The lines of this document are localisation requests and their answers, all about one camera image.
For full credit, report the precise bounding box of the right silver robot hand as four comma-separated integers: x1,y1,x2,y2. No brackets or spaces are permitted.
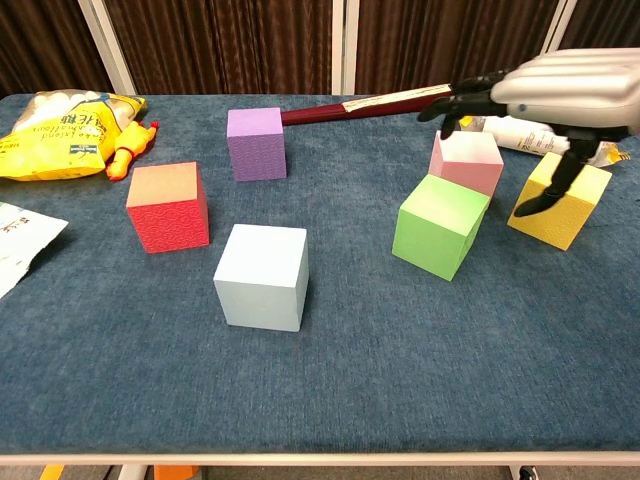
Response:
417,48,640,219

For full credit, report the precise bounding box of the pink foam cube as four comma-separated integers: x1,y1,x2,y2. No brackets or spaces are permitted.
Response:
428,129,505,197

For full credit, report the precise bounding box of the yellow cube block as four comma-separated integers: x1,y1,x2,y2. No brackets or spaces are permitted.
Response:
506,151,613,252

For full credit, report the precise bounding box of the green foam cube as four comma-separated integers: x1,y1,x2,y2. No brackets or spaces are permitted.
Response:
391,173,491,283

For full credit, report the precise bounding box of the light blue foam cube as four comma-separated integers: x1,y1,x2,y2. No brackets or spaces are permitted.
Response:
213,223,309,333

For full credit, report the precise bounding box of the red foam cube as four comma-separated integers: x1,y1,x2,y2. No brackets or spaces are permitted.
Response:
125,161,210,255

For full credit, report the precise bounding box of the purple foam cube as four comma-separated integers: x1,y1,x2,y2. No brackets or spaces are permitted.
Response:
226,106,288,182

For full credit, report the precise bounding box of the clear pack of white rolls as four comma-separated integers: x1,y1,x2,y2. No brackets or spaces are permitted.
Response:
459,114,632,169

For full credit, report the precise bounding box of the brown curtain panel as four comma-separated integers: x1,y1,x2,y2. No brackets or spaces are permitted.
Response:
103,0,335,96
354,0,561,96
0,0,112,99
569,0,640,51

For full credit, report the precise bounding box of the dark red folded fan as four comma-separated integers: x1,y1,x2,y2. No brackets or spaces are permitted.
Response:
280,82,454,127

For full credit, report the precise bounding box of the blue felt table cover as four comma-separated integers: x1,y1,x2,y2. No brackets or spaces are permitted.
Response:
0,93,640,454

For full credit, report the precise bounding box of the yellow rubber chicken toy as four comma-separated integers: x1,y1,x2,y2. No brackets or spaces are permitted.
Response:
105,120,161,182

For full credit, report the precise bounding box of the yellow snack bag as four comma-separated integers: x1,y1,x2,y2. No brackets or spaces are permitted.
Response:
0,89,148,182

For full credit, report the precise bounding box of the orange box under table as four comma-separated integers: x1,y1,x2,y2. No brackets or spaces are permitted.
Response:
153,465,197,480

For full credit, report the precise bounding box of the white snack bag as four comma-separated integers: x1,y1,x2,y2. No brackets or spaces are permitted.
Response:
0,201,70,300

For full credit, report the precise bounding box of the white partition post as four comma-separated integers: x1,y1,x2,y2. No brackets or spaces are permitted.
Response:
547,0,584,54
76,0,140,97
331,0,359,96

